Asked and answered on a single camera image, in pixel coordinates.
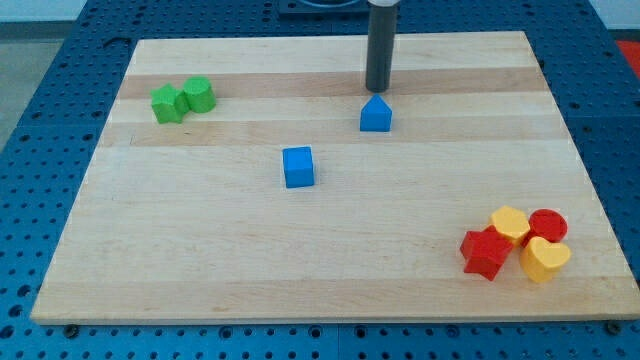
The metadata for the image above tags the light wooden board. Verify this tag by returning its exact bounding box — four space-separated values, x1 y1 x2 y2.
31 31 639 325

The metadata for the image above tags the red cylinder block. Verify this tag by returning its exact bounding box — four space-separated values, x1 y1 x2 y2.
521 209 568 247

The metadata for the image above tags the red star block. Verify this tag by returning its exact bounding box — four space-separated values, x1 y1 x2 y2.
460 226 513 281

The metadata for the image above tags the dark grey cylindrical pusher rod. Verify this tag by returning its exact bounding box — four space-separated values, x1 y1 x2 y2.
365 0 400 93

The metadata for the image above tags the yellow hexagon block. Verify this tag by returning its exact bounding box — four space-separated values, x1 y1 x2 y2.
488 205 530 246

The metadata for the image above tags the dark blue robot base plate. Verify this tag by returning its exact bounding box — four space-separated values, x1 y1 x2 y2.
274 0 369 18

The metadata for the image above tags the blue triangle block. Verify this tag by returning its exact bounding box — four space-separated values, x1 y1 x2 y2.
359 94 393 132

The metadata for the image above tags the green star block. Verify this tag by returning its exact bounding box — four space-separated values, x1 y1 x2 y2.
150 83 190 124

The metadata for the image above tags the blue cube block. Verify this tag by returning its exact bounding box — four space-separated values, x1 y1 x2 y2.
282 146 315 188

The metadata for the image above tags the green cylinder block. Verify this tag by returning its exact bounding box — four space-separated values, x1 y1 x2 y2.
183 76 216 113

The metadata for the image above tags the yellow heart block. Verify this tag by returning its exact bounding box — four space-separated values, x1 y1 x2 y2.
519 236 572 283

